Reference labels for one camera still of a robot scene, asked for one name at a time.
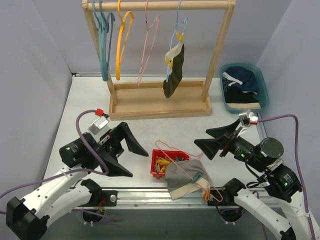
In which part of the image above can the upper yellow clip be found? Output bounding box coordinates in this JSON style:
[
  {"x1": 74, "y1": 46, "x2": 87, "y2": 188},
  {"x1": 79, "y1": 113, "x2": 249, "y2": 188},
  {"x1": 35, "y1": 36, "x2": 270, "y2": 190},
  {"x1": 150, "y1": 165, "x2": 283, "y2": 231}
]
[{"x1": 176, "y1": 32, "x2": 184, "y2": 43}]

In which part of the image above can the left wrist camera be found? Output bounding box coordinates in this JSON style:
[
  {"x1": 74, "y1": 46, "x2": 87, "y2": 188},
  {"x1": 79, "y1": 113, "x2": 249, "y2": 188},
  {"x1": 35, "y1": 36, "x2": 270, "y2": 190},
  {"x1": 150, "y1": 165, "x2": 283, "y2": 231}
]
[{"x1": 88, "y1": 116, "x2": 110, "y2": 136}]

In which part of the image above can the black underwear in basin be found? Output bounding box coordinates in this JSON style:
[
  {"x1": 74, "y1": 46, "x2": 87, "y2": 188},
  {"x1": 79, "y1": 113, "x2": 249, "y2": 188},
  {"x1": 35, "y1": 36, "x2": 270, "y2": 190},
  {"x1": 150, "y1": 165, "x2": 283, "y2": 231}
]
[{"x1": 224, "y1": 86, "x2": 261, "y2": 110}]

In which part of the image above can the teal plastic basin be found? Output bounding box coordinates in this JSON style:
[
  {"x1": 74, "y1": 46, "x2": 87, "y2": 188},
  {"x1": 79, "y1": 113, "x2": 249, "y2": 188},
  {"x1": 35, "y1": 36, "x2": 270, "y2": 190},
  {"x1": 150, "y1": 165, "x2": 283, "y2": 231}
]
[{"x1": 219, "y1": 63, "x2": 270, "y2": 114}]

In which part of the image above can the grey underwear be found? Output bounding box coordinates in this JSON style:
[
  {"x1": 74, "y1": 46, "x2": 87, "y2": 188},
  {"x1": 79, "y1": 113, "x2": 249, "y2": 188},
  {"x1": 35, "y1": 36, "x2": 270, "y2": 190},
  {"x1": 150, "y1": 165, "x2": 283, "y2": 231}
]
[{"x1": 164, "y1": 159, "x2": 211, "y2": 200}]

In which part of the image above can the teal clip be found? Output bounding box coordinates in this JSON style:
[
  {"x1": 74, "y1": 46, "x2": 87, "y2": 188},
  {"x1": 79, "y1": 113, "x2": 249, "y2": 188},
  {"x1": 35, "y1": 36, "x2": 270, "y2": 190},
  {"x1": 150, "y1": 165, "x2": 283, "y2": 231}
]
[{"x1": 191, "y1": 173, "x2": 202, "y2": 184}]

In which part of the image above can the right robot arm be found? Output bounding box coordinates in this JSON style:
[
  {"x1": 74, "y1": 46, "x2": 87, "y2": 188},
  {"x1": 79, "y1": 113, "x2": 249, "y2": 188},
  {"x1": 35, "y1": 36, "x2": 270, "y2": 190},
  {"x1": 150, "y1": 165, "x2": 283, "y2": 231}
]
[{"x1": 194, "y1": 115, "x2": 320, "y2": 240}]

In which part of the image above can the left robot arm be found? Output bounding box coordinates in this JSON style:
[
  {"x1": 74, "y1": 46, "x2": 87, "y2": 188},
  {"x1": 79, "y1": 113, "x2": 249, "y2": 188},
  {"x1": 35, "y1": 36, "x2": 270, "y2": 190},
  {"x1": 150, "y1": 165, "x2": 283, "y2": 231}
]
[{"x1": 5, "y1": 122, "x2": 149, "y2": 240}]

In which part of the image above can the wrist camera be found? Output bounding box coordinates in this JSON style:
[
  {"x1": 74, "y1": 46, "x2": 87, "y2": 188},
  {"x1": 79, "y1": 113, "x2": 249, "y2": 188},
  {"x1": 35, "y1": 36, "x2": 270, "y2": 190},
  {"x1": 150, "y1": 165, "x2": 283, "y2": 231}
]
[
  {"x1": 88, "y1": 116, "x2": 110, "y2": 136},
  {"x1": 238, "y1": 109, "x2": 259, "y2": 136}
]

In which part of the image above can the yellow clip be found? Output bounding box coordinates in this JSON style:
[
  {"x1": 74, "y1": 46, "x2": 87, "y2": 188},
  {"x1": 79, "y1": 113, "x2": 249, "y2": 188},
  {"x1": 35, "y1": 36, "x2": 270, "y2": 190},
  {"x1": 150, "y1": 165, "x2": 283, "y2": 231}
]
[
  {"x1": 176, "y1": 32, "x2": 184, "y2": 43},
  {"x1": 164, "y1": 57, "x2": 173, "y2": 69}
]

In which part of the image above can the red plastic bin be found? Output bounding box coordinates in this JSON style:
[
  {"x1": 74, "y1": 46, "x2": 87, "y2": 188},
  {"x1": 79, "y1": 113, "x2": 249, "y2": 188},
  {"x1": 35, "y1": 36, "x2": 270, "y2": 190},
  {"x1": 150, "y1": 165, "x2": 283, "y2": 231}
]
[{"x1": 150, "y1": 149, "x2": 190, "y2": 180}]

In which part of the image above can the blue-grey plastic hanger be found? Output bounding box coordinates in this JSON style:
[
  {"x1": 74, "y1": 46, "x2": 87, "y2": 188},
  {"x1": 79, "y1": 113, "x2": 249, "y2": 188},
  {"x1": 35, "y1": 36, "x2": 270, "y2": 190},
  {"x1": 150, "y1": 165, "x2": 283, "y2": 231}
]
[{"x1": 99, "y1": 0, "x2": 115, "y2": 71}]

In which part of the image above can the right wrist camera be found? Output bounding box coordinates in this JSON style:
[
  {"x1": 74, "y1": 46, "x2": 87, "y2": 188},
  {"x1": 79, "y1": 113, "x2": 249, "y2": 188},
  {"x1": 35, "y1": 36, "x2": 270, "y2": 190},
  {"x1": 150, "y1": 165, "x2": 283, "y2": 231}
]
[{"x1": 238, "y1": 109, "x2": 259, "y2": 136}]

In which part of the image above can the orange clip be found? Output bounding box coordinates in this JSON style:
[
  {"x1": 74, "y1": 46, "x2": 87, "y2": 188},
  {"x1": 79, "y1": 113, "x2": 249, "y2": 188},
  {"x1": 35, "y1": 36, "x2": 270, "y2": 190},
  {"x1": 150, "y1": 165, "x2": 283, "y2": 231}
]
[{"x1": 202, "y1": 188, "x2": 211, "y2": 202}]

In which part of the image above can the pile of coloured clips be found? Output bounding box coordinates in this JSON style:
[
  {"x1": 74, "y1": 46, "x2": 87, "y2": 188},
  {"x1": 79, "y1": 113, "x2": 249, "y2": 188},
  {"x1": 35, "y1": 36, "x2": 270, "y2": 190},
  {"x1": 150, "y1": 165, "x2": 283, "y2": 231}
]
[{"x1": 150, "y1": 156, "x2": 188, "y2": 174}]

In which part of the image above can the dark olive underwear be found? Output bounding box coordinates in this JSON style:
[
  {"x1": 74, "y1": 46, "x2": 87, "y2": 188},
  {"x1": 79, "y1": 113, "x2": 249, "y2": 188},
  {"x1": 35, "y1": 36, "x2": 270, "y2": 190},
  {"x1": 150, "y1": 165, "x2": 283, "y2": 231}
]
[{"x1": 162, "y1": 43, "x2": 185, "y2": 99}]

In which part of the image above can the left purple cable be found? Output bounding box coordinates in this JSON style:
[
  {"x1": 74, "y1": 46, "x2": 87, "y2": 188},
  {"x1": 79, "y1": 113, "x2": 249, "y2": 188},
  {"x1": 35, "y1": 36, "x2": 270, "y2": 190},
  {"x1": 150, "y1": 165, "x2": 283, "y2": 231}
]
[{"x1": 0, "y1": 108, "x2": 110, "y2": 216}]

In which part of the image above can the pink wire hanger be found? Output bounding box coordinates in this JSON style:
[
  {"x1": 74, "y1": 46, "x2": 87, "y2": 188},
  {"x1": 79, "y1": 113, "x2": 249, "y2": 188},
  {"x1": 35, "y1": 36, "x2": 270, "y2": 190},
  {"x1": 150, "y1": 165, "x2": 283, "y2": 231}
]
[
  {"x1": 137, "y1": 0, "x2": 160, "y2": 86},
  {"x1": 155, "y1": 140, "x2": 224, "y2": 203}
]

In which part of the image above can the light blue wire hanger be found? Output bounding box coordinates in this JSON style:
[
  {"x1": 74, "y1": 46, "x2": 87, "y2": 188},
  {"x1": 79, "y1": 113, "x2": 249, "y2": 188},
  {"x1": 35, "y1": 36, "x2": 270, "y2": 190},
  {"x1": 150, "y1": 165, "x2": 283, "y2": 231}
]
[{"x1": 164, "y1": 0, "x2": 188, "y2": 81}]

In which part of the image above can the lower yellow clip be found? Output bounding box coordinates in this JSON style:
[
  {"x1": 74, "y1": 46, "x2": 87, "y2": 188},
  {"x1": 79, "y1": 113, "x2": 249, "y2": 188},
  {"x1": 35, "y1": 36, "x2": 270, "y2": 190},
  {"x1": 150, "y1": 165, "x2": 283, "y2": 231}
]
[{"x1": 164, "y1": 57, "x2": 173, "y2": 69}]

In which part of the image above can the orange plastic hanger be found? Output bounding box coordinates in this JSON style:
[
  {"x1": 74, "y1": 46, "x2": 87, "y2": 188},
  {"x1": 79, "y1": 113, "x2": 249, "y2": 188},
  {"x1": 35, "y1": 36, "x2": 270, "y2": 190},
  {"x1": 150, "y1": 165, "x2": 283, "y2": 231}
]
[{"x1": 115, "y1": 0, "x2": 135, "y2": 81}]

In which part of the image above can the navy blue underwear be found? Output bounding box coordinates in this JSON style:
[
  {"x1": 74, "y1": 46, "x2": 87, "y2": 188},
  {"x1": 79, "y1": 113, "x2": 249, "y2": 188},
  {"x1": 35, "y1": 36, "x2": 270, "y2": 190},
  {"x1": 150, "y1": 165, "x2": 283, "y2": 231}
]
[{"x1": 222, "y1": 66, "x2": 259, "y2": 95}]

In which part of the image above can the wooden hanger rack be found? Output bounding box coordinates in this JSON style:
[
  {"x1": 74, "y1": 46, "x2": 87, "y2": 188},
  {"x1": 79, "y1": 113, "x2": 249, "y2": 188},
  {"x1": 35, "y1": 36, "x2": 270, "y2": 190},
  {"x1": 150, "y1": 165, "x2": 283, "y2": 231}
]
[{"x1": 81, "y1": 0, "x2": 237, "y2": 121}]

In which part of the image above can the aluminium rail base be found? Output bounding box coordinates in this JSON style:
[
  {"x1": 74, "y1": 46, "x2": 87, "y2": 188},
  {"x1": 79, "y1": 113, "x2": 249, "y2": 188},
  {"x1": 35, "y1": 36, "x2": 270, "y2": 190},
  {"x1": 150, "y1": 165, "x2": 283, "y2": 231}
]
[{"x1": 27, "y1": 185, "x2": 297, "y2": 210}]

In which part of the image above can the teal plastic hanger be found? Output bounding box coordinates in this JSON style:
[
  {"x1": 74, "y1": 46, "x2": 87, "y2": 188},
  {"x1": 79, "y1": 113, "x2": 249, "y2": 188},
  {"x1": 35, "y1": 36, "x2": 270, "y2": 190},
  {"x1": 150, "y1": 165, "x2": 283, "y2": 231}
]
[{"x1": 91, "y1": 0, "x2": 109, "y2": 82}]

